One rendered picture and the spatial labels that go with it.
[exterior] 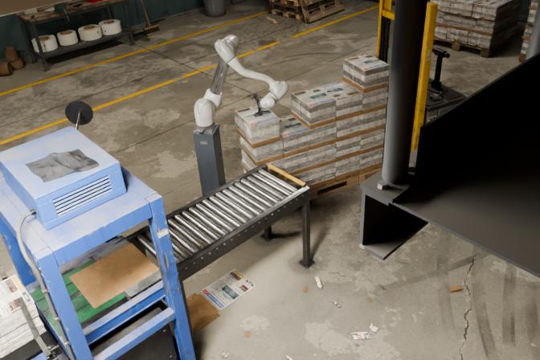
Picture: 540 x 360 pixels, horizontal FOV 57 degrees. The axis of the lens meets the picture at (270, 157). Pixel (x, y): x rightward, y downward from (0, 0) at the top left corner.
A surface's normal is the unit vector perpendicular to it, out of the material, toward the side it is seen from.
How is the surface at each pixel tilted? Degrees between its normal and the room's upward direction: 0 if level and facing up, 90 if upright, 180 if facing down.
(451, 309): 0
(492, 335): 0
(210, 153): 90
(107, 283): 0
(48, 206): 90
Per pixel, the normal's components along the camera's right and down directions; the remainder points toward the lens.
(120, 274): -0.05, -0.85
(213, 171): -0.22, 0.53
